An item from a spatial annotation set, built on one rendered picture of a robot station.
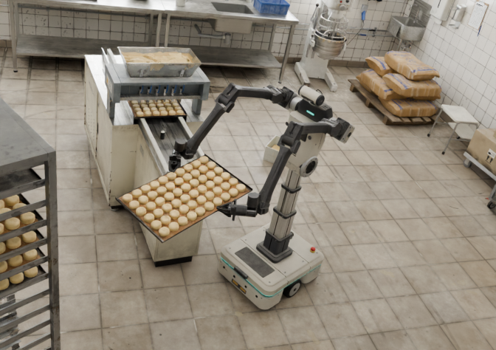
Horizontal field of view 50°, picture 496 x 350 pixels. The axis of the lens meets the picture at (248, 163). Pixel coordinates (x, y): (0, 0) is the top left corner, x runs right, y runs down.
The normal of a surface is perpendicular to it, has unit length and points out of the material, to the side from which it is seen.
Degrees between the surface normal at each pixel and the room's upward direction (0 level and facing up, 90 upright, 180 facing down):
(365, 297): 0
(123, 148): 90
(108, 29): 90
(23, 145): 0
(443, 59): 90
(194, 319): 0
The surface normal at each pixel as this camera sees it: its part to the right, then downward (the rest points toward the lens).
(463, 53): -0.95, 0.01
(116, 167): 0.39, 0.55
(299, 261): 0.18, -0.83
